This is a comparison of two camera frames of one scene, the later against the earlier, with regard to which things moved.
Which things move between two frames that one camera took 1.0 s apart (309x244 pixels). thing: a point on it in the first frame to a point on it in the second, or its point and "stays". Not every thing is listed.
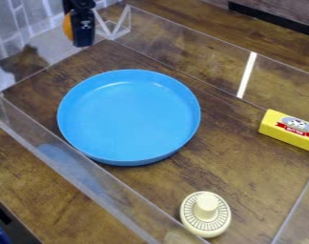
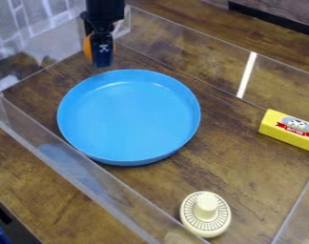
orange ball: x=69 y=25 to x=88 y=47
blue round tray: x=129 y=117 stays
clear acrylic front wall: x=146 y=219 stays
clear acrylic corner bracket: x=114 y=30 stays
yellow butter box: x=290 y=130 stays
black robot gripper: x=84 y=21 to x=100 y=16
